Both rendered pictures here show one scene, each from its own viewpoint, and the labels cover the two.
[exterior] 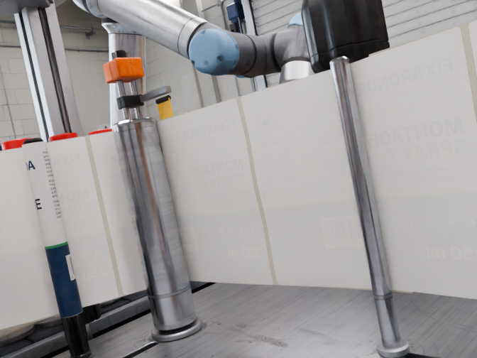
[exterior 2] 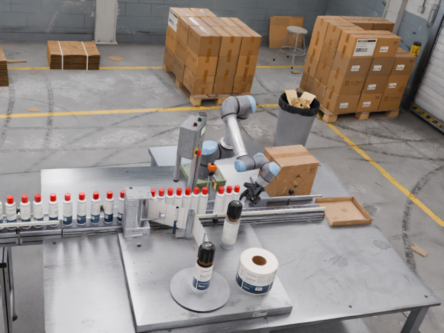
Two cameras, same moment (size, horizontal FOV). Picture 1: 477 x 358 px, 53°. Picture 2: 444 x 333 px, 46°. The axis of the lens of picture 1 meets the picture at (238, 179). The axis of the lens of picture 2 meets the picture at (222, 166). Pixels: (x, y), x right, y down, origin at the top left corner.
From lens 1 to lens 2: 265 cm
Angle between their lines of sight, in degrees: 35
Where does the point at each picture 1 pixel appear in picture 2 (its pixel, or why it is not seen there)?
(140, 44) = (240, 122)
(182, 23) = (238, 152)
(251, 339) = (192, 246)
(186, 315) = (188, 236)
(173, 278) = (188, 232)
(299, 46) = (265, 174)
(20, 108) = not seen: outside the picture
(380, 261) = not seen: hidden behind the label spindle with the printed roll
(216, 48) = (238, 168)
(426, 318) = not seen: hidden behind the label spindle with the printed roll
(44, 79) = (193, 163)
